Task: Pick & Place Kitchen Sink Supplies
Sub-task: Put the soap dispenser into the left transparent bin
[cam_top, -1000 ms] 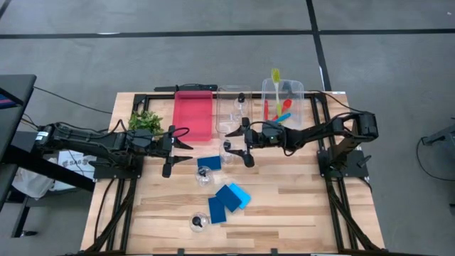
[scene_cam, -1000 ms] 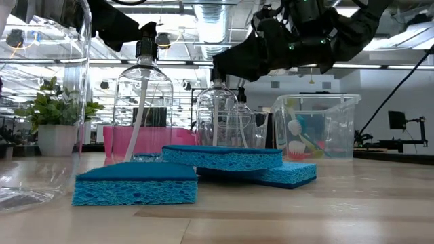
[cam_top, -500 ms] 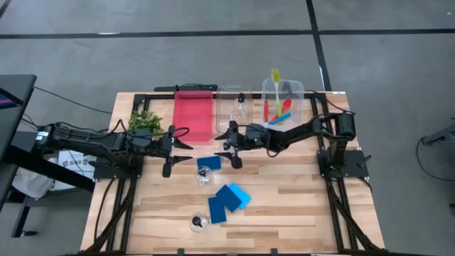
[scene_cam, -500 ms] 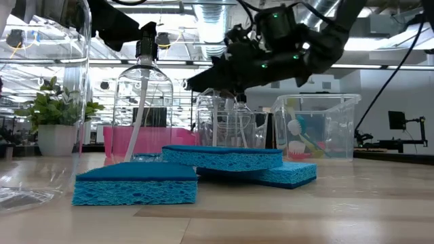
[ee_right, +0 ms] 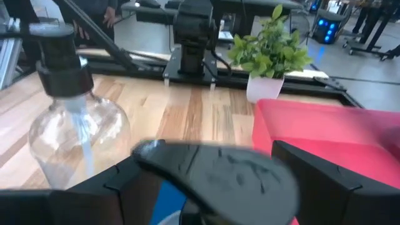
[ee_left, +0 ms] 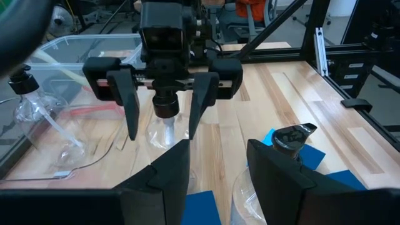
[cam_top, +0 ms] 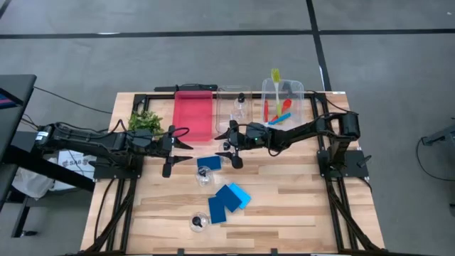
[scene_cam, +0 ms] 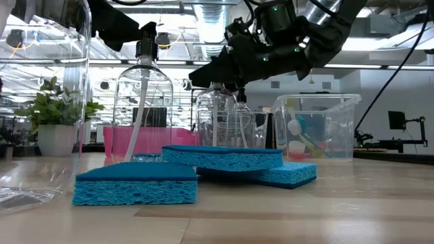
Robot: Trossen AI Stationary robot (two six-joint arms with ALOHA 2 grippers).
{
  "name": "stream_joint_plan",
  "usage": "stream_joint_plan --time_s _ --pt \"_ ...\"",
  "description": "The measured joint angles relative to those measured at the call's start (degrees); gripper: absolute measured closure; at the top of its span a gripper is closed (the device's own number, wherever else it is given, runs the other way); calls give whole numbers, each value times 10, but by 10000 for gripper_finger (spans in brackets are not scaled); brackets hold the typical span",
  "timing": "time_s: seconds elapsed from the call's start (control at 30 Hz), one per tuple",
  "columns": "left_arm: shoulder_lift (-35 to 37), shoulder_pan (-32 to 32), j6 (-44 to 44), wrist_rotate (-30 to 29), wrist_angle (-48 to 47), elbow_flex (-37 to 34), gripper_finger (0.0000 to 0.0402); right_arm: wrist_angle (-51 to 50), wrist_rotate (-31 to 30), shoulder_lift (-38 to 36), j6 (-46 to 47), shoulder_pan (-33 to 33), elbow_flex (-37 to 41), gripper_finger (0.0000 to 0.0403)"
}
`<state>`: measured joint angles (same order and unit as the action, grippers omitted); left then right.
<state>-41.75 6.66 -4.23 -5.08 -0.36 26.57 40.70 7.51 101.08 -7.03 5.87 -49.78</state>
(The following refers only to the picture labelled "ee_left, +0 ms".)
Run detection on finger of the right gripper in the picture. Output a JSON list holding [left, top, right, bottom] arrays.
[[188, 71, 220, 141], [106, 68, 141, 141]]

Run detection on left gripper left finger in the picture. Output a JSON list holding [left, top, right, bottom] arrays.
[[0, 139, 191, 225]]

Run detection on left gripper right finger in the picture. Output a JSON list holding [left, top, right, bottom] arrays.
[[246, 139, 400, 225]]

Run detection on yellow-green dish brush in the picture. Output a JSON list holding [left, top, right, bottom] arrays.
[[30, 49, 92, 89]]

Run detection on clear soap bottle black pump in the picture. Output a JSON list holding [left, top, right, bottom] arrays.
[[7, 64, 90, 168], [145, 89, 192, 151], [230, 122, 318, 225]]

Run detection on clear plastic bin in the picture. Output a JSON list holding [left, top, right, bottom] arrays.
[[31, 31, 148, 123], [0, 33, 144, 190]]

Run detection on orange chair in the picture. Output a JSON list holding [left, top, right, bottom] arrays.
[[234, 0, 267, 23]]

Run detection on black table clamp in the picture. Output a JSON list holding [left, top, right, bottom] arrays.
[[339, 97, 373, 114]]

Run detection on black cabinet white labels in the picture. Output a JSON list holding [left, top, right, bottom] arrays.
[[327, 59, 376, 98]]

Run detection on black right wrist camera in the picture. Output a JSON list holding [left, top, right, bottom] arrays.
[[139, 0, 188, 60]]

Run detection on silver aluminium bracket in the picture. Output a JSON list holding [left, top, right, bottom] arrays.
[[313, 27, 329, 78]]

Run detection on black aluminium table frame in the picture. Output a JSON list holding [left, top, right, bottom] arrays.
[[229, 0, 400, 151]]

